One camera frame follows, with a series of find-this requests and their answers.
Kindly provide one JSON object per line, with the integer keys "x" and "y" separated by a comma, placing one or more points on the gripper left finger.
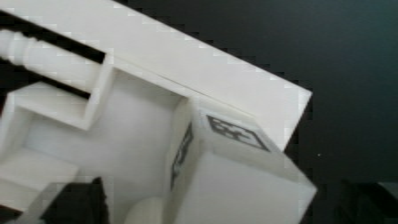
{"x": 79, "y": 206}

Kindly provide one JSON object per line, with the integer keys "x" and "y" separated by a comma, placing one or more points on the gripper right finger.
{"x": 369, "y": 203}

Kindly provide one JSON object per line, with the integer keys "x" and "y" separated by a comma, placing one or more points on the white U-shaped fence frame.
{"x": 122, "y": 32}

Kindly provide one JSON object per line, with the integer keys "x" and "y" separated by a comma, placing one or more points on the white chair seat part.
{"x": 86, "y": 126}

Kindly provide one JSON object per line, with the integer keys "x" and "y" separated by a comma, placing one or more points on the white chair leg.
{"x": 237, "y": 184}

